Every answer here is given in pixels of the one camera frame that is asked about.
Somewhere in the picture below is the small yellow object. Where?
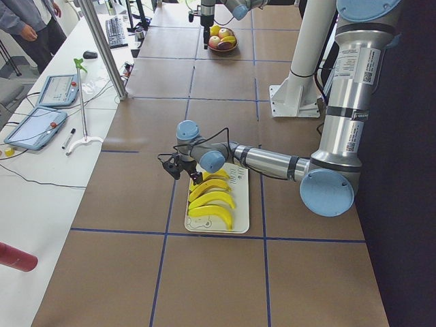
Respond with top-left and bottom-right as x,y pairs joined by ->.
5,147 -> 15,157

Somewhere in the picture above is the red green apple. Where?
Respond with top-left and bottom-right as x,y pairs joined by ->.
208,35 -> 221,49

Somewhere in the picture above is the blue teach pendant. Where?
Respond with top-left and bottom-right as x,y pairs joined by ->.
36,74 -> 78,108
4,105 -> 67,151

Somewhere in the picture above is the person in grey jacket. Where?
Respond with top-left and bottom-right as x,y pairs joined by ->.
1,0 -> 67,73

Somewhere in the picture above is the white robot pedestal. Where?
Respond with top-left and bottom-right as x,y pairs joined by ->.
269,0 -> 337,118

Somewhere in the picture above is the clear plastic bag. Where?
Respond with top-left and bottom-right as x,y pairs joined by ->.
80,69 -> 110,97

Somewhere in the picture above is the upper blue teach pendant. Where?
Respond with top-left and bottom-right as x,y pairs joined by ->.
36,74 -> 78,108

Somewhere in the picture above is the red cylinder bottle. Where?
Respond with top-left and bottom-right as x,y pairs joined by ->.
0,243 -> 38,272

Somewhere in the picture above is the yellow lemon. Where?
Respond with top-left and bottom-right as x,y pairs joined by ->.
210,25 -> 221,36

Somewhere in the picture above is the small metal cup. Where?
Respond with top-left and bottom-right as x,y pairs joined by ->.
135,28 -> 144,40

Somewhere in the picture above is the aluminium frame post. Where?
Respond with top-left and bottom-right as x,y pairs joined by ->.
78,0 -> 127,101

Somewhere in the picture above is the yellow banana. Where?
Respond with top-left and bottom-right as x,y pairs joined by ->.
187,204 -> 234,230
221,35 -> 236,44
189,178 -> 232,192
188,191 -> 236,209

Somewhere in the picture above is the black marker pen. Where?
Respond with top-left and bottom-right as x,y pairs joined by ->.
61,128 -> 76,149

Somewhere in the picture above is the lower blue teach pendant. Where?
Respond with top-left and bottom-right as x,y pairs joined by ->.
4,105 -> 67,151

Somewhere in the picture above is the yellow banana behind basket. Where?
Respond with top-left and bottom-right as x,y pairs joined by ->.
221,35 -> 236,44

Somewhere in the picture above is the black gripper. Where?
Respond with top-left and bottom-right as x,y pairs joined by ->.
181,160 -> 203,185
200,15 -> 214,50

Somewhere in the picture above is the black keyboard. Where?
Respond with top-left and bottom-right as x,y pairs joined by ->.
105,17 -> 128,49

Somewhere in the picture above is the black computer mouse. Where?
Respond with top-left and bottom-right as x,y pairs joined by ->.
82,50 -> 98,59

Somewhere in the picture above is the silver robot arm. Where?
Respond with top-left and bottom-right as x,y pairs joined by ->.
164,1 -> 402,217
196,0 -> 273,50

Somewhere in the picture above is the white bear tray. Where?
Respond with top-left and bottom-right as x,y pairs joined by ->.
185,163 -> 249,234

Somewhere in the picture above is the green handled reacher grabber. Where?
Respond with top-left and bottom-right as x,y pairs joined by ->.
66,58 -> 104,156

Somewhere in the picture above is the woven wicker basket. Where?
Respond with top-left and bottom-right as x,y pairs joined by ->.
207,25 -> 238,52

